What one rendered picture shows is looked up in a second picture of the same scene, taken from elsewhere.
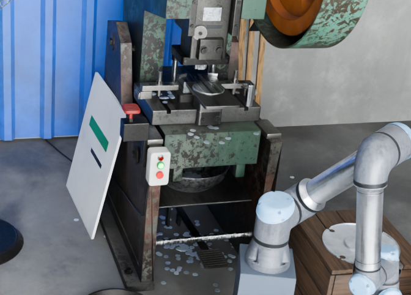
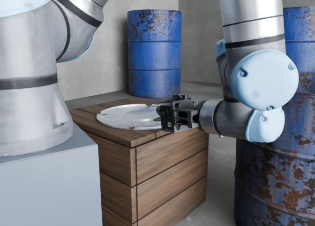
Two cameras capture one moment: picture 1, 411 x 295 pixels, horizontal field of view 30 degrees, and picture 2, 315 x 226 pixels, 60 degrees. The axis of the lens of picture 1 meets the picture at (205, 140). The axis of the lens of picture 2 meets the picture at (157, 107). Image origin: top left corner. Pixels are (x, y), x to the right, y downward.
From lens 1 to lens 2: 2.10 m
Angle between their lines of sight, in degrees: 31
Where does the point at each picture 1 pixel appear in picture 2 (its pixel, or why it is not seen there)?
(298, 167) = not seen: hidden behind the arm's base
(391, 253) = not seen: hidden behind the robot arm
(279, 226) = (24, 25)
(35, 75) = not seen: outside the picture
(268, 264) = (24, 130)
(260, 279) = (11, 172)
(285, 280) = (74, 154)
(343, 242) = (123, 118)
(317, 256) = (101, 138)
